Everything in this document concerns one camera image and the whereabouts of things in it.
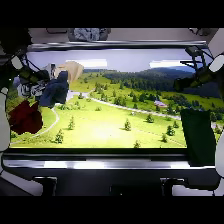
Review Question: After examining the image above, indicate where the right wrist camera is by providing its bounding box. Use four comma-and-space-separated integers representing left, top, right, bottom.
183, 45, 209, 70

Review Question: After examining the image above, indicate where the grey patterned garment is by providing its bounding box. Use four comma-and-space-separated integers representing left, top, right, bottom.
67, 27, 112, 43

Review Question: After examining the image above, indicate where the red garment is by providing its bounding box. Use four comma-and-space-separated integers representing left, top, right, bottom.
7, 99, 45, 136

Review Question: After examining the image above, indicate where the beige garment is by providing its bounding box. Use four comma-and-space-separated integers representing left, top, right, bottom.
54, 60, 85, 85

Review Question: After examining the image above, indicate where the silver frame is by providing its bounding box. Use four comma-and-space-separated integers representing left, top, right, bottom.
1, 39, 222, 197

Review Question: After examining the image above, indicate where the navy blue garment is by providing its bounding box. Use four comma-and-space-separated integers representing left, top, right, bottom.
37, 70, 70, 109

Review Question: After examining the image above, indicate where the black and white garment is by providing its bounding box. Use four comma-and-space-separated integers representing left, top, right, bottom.
15, 77, 48, 100

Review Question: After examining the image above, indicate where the dark green garment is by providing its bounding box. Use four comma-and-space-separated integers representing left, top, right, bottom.
180, 107, 218, 167

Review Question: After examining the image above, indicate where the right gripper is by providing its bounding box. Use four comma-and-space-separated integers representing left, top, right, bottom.
172, 77, 192, 94

